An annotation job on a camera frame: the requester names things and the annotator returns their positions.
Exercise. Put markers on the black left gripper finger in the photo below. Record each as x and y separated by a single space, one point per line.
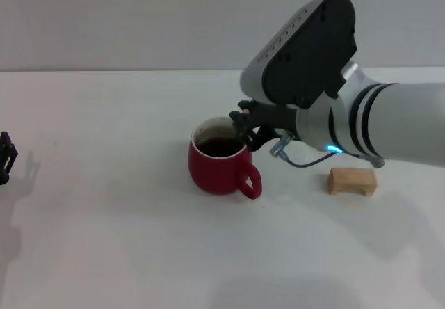
4 138
7 163

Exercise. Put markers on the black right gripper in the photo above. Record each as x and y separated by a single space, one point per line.
278 117

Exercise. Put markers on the red ceramic coffee cup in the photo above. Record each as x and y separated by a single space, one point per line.
212 173

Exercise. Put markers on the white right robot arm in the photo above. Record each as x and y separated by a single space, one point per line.
382 121

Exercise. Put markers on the light wooden arch block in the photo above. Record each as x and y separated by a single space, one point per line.
351 180

